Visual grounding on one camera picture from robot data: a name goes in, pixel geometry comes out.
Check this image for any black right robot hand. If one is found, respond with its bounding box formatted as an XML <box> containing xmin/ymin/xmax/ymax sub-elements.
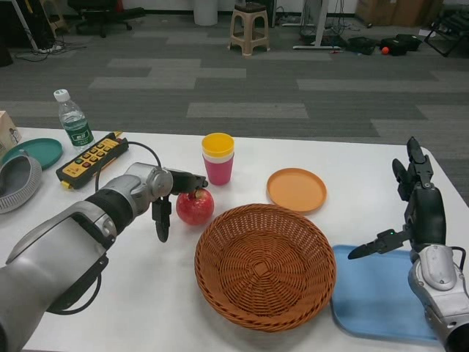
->
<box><xmin>347</xmin><ymin>136</ymin><xmax>447</xmax><ymax>262</ymax></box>

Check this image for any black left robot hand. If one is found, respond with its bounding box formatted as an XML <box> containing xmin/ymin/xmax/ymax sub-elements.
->
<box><xmin>152</xmin><ymin>167</ymin><xmax>209</xmax><ymax>243</ymax></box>

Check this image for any red apple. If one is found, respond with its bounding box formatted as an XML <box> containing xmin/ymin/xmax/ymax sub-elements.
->
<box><xmin>175</xmin><ymin>188</ymin><xmax>215</xmax><ymax>227</ymax></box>

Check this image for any white plastic cup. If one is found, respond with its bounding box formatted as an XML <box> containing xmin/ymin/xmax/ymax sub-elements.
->
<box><xmin>202</xmin><ymin>152</ymin><xmax>235</xmax><ymax>164</ymax></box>

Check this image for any pink plastic cup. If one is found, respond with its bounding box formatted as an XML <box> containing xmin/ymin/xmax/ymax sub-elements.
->
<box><xmin>202</xmin><ymin>155</ymin><xmax>235</xmax><ymax>186</ymax></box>

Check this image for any blue plastic tray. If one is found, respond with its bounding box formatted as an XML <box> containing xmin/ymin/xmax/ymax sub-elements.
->
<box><xmin>328</xmin><ymin>244</ymin><xmax>446</xmax><ymax>344</ymax></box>

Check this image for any yellow black remote controller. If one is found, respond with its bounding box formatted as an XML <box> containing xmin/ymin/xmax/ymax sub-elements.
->
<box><xmin>55</xmin><ymin>131</ymin><xmax>130</xmax><ymax>191</ymax></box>

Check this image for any orange plastic plate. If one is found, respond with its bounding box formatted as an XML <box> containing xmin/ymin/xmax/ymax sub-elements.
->
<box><xmin>266</xmin><ymin>167</ymin><xmax>328</xmax><ymax>216</ymax></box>

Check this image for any brown wicker basket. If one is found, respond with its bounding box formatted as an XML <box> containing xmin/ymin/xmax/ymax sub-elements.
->
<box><xmin>193</xmin><ymin>204</ymin><xmax>337</xmax><ymax>333</ymax></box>

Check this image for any clear water bottle green label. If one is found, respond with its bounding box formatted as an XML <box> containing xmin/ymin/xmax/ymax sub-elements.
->
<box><xmin>53</xmin><ymin>89</ymin><xmax>96</xmax><ymax>153</ymax></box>

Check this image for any teal plastic plate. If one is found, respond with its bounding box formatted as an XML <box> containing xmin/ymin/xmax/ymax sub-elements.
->
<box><xmin>1</xmin><ymin>137</ymin><xmax>64</xmax><ymax>171</ymax></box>

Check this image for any beige plastic stool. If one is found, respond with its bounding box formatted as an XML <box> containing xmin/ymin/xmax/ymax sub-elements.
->
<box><xmin>227</xmin><ymin>1</ymin><xmax>271</xmax><ymax>58</ymax></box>

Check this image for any potted plant white pot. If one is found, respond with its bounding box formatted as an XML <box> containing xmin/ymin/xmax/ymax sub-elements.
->
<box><xmin>193</xmin><ymin>0</ymin><xmax>224</xmax><ymax>26</ymax></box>

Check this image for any grey round woven basket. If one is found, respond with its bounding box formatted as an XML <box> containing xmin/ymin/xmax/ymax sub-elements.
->
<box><xmin>0</xmin><ymin>149</ymin><xmax>43</xmax><ymax>215</ymax></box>

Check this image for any large black case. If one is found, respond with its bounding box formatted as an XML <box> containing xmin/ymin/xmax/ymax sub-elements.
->
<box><xmin>380</xmin><ymin>33</ymin><xmax>422</xmax><ymax>57</ymax></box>

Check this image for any small black case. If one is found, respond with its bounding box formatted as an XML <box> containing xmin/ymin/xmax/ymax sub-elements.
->
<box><xmin>346</xmin><ymin>35</ymin><xmax>378</xmax><ymax>56</ymax></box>

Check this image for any black folding recliner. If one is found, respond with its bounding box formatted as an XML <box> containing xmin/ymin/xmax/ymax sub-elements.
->
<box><xmin>424</xmin><ymin>9</ymin><xmax>469</xmax><ymax>58</ymax></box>

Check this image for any black office chair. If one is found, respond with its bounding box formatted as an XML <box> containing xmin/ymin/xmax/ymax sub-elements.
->
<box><xmin>67</xmin><ymin>0</ymin><xmax>146</xmax><ymax>39</ymax></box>

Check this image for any beige paper carton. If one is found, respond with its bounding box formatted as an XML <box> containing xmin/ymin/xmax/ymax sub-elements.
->
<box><xmin>0</xmin><ymin>109</ymin><xmax>23</xmax><ymax>158</ymax></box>

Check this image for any large cardboard box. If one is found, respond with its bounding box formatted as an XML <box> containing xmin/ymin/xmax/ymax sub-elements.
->
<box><xmin>390</xmin><ymin>0</ymin><xmax>433</xmax><ymax>27</ymax></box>

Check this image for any white standing desk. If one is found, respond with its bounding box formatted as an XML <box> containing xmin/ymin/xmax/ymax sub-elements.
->
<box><xmin>292</xmin><ymin>0</ymin><xmax>347</xmax><ymax>51</ymax></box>

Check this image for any medium cardboard box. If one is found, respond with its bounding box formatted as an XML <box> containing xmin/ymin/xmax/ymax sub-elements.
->
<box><xmin>357</xmin><ymin>0</ymin><xmax>395</xmax><ymax>26</ymax></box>

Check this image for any wooden stool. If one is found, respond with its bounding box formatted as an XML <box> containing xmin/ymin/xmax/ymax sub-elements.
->
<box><xmin>38</xmin><ymin>0</ymin><xmax>70</xmax><ymax>37</ymax></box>

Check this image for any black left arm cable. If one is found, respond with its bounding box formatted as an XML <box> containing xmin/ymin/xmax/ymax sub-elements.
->
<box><xmin>47</xmin><ymin>141</ymin><xmax>163</xmax><ymax>315</ymax></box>

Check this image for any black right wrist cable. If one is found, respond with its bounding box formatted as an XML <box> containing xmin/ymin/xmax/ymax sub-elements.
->
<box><xmin>452</xmin><ymin>247</ymin><xmax>469</xmax><ymax>279</ymax></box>

